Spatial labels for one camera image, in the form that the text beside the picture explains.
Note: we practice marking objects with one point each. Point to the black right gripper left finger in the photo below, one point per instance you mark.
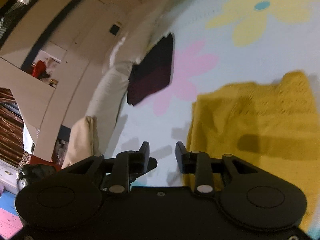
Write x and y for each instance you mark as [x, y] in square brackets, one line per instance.
[126, 167]

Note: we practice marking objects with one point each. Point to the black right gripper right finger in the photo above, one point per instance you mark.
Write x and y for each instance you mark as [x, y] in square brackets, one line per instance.
[198, 169]

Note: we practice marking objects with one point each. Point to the mustard yellow knit sweater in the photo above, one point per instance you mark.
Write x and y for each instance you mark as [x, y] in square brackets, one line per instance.
[274, 127]

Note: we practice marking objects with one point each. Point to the beige cushion beside bed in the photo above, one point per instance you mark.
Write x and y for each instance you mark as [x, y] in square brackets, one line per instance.
[83, 141]

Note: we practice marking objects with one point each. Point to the folded dark striped garment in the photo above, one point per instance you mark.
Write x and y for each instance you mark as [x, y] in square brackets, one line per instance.
[153, 73]

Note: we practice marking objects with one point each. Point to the red item on shelf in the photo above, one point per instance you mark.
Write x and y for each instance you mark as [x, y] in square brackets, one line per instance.
[39, 69]

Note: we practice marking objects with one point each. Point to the flowered light blue bed sheet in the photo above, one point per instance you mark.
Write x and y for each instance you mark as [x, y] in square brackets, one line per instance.
[217, 43]

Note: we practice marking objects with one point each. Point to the beige wardrobe cabinet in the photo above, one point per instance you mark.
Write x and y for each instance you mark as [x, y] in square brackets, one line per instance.
[71, 37]

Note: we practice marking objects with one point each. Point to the white pillow at bedside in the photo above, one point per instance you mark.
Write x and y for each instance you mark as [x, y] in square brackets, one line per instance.
[131, 47]

